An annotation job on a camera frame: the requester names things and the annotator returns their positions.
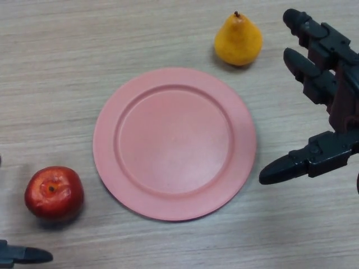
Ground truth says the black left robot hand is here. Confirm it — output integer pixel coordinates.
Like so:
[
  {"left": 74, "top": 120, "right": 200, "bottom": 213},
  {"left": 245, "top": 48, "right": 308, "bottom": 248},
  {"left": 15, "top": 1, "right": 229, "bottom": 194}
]
[{"left": 0, "top": 155, "right": 54, "bottom": 269}]

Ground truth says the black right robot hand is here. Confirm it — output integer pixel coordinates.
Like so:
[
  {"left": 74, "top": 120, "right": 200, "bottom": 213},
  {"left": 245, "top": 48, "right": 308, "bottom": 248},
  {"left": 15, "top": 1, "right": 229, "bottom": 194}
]
[{"left": 259, "top": 8, "right": 359, "bottom": 194}]

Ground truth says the red apple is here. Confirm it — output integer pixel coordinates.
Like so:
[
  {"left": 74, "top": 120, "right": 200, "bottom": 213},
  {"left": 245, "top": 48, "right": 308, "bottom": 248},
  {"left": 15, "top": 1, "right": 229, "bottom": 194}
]
[{"left": 24, "top": 166, "right": 85, "bottom": 220}]

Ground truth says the pink round plate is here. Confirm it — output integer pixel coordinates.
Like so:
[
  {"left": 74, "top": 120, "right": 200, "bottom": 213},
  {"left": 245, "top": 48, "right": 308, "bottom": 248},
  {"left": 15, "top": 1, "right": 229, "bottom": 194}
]
[{"left": 93, "top": 66, "right": 257, "bottom": 222}]

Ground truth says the yellow pear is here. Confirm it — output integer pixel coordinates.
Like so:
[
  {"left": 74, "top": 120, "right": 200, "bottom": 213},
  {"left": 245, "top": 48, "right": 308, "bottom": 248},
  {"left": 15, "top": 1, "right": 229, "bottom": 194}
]
[{"left": 214, "top": 11, "right": 264, "bottom": 67}]

